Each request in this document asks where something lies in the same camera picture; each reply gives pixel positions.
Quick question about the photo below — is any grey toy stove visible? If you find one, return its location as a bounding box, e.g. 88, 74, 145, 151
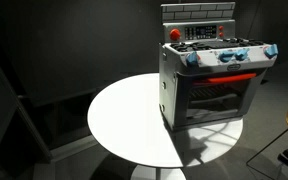
159, 2, 278, 130

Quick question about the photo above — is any round white table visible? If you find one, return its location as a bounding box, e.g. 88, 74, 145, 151
87, 73, 243, 180

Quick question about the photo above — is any blue knob far left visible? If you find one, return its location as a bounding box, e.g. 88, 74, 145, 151
186, 51, 198, 66

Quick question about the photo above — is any blue knob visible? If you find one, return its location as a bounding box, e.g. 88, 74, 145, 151
186, 51, 198, 66
264, 44, 278, 59
235, 49, 248, 61
219, 51, 234, 63

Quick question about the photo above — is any large orange round knob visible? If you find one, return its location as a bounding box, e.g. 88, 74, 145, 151
169, 29, 181, 41

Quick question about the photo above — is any blue knob far right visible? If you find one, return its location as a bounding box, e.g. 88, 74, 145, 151
264, 44, 278, 59

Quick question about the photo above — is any orange oven door handle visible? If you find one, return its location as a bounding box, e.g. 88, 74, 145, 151
192, 73, 256, 85

